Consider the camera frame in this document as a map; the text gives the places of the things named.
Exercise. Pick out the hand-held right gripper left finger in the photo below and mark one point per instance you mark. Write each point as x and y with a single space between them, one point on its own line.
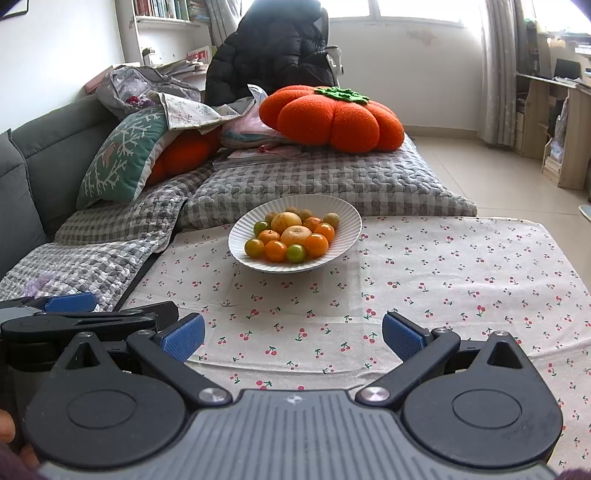
182 336

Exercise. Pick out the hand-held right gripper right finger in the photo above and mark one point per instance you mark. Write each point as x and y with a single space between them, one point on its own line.
402 336

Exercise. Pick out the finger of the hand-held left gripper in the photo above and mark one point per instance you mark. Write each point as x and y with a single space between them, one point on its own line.
71 302
157 314

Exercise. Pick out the white ribbed bowl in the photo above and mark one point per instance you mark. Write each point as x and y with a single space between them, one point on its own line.
344 240

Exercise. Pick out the small yellow-green citrus fruit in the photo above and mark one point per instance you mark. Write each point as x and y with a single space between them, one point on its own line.
253 248

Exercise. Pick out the small smooth orange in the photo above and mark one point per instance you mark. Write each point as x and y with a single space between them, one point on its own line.
275 251
325 230
316 245

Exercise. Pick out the orange tangerine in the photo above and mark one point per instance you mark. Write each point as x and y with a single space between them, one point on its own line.
268 237
312 224

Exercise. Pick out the small green citrus fruit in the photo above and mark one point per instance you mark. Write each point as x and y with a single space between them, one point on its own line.
296 253
261 228

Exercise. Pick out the brown longan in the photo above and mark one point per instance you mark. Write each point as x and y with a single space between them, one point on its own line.
270 217
305 214
331 218

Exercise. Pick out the person's left hand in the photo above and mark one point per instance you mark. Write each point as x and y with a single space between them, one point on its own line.
7 427

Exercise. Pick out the lavender fluffy cloth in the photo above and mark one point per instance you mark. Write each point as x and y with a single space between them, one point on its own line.
39 282

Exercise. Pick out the grey checkered sofa cover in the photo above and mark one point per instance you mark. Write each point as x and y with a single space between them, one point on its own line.
101 249

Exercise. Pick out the cherry print tablecloth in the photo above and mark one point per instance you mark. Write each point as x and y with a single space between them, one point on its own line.
438 286

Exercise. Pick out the maroon clothing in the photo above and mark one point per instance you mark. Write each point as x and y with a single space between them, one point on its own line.
11 468

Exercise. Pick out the grey sofa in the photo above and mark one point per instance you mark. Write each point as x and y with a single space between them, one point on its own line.
46 161

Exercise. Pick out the green branch pattern pillow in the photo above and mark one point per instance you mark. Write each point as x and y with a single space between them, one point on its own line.
120 157

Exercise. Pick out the plain orange cushion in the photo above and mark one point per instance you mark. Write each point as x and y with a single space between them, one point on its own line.
184 154

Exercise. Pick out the stack of magazines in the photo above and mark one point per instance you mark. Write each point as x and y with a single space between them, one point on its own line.
258 157

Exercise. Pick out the floral print cloth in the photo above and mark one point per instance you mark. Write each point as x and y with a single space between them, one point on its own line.
194 110

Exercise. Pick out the pink plastic bag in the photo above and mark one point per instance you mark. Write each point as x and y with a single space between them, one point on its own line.
244 127

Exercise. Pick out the pink book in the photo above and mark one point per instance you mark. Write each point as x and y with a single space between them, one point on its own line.
99 79

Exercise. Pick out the orange pumpkin cushion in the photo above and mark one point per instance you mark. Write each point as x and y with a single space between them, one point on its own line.
332 122

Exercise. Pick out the grey floral bag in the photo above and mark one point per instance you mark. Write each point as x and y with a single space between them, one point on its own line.
138 83

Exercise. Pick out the pile of papers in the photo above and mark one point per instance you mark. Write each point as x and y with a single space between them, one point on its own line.
182 68

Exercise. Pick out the red and white box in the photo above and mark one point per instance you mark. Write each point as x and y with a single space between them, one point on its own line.
199 54

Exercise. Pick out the wooden desk shelf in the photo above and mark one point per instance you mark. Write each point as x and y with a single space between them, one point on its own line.
575 134

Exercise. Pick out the white bookshelf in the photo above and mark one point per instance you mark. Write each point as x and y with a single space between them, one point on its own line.
157 34

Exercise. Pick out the beige curtain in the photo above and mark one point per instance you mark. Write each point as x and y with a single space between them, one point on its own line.
501 74

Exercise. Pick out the white office chair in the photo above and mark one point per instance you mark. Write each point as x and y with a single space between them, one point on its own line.
334 55

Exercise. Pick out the black puffer jacket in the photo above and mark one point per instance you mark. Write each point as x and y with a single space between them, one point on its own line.
272 46

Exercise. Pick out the row of books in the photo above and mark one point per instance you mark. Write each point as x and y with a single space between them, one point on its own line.
166 8

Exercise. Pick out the small black screen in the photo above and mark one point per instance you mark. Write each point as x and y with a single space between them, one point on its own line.
568 68

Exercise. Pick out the window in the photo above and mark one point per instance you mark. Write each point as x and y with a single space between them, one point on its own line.
406 8

